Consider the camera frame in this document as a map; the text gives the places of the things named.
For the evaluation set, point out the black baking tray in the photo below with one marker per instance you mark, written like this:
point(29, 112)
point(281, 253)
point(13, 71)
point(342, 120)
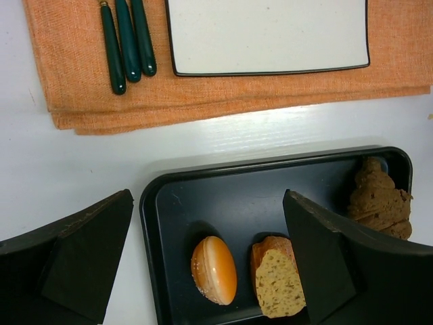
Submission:
point(241, 203)

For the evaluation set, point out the brown chocolate croissant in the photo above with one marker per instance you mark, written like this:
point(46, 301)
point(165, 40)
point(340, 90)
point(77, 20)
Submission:
point(378, 204)

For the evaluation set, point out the glossy orange bun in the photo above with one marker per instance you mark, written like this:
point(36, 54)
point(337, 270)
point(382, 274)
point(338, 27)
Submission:
point(213, 270)

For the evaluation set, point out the green handled gold spoon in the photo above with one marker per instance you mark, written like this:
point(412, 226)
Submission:
point(128, 44)

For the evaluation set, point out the green handled gold knife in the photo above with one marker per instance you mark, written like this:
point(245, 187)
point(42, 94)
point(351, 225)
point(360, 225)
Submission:
point(144, 40)

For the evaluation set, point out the left seeded bread slice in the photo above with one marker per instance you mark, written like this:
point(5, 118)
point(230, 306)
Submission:
point(275, 278)

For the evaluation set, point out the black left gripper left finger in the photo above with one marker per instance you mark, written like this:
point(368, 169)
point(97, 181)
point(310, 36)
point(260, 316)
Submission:
point(63, 272)

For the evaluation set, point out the white square plate black rim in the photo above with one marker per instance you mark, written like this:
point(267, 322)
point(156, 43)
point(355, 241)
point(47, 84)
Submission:
point(226, 37)

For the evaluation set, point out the orange woven placemat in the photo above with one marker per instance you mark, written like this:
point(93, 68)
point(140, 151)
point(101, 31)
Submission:
point(68, 45)

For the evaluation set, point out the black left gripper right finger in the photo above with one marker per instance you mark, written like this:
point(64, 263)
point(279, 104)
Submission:
point(351, 274)

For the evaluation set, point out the green handled gold fork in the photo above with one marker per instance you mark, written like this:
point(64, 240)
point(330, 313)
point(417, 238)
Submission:
point(114, 59)

